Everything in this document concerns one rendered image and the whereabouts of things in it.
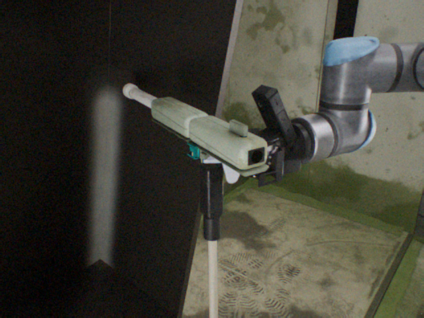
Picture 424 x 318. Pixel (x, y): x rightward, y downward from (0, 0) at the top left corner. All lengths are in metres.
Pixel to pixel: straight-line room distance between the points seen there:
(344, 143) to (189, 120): 0.30
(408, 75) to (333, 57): 0.14
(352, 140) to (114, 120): 0.62
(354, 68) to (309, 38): 1.74
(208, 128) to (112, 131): 0.57
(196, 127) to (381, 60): 0.36
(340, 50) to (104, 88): 0.60
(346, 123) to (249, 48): 1.95
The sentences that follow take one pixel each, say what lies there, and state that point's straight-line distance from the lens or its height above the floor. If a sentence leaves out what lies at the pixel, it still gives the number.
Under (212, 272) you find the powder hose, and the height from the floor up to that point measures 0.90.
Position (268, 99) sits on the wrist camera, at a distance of 0.65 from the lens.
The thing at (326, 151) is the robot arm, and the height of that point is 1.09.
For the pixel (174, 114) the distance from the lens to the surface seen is 0.68.
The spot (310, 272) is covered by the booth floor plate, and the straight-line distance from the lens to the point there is 2.15.
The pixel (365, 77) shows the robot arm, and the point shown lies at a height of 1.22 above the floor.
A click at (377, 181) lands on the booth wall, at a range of 2.55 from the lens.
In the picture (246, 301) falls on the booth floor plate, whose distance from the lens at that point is 1.95.
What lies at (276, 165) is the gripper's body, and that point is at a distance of 0.69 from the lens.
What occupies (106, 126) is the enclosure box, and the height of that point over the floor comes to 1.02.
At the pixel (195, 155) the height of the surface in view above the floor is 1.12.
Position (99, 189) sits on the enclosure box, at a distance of 1.23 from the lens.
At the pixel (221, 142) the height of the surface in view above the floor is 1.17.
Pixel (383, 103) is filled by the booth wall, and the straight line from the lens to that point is 2.40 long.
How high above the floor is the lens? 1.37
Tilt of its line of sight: 23 degrees down
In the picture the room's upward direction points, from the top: straight up
